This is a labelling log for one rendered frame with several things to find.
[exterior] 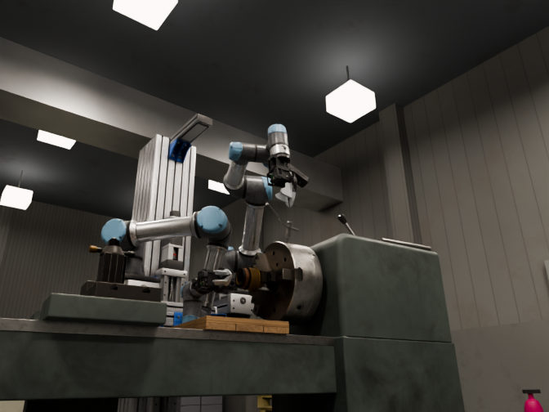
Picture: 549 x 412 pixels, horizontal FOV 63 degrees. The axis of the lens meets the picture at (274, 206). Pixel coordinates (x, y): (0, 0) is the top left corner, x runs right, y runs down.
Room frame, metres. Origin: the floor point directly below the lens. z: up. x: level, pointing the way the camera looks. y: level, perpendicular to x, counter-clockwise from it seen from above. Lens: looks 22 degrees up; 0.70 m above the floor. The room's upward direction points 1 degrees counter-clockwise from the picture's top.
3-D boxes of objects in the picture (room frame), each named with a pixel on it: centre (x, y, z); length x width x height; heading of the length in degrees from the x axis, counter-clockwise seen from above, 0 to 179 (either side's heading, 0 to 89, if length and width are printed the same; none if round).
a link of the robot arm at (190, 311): (1.85, 0.33, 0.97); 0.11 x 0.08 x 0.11; 174
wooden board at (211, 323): (1.62, 0.18, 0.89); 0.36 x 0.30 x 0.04; 33
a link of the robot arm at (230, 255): (2.31, 0.27, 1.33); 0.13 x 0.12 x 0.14; 102
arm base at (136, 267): (2.00, 0.67, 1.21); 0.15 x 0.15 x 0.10
